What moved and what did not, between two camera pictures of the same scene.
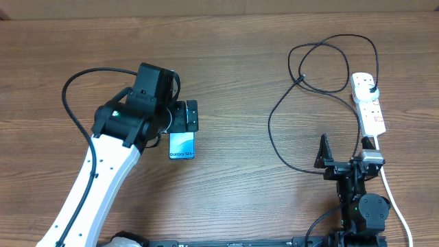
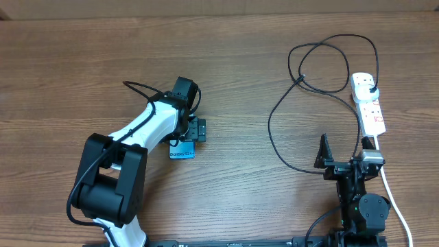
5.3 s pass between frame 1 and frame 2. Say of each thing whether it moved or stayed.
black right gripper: stayed
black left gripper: moved
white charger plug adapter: stayed
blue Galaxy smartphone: stayed
